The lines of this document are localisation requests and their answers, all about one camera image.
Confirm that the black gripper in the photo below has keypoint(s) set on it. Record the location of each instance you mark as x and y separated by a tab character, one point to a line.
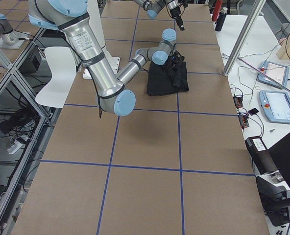
176	14
171	66

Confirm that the black printed t-shirt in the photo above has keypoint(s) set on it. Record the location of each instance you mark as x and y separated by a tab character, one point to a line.
160	82

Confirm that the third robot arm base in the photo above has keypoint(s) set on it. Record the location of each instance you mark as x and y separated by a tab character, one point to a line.
9	39

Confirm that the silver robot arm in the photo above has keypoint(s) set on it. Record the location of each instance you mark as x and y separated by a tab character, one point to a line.
72	18
154	8

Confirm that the black drink bottle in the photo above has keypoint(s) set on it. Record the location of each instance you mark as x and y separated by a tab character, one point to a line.
221	19

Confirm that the red bottle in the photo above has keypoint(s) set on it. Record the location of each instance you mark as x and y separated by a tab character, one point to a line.
216	10

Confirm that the orange connector board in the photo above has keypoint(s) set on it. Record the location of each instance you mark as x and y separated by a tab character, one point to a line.
243	119
238	102

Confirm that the far blue teach pendant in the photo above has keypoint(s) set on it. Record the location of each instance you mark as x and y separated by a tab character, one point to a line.
274	70

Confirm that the blue teach pendant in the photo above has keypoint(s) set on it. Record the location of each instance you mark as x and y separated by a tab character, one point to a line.
274	70
275	106

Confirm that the near blue teach pendant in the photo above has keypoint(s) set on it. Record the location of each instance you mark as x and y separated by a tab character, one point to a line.
275	106

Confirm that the white plastic chair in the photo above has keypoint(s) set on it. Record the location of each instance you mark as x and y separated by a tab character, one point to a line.
63	72

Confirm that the black power adapter box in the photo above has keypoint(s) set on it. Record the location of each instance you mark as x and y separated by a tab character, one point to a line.
262	162

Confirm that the black monitor on stand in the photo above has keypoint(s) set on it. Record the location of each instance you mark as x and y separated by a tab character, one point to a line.
275	195

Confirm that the aluminium frame post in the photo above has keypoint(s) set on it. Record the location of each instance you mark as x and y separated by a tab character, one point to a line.
249	22

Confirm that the black box under frame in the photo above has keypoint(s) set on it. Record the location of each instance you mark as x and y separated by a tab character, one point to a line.
32	62

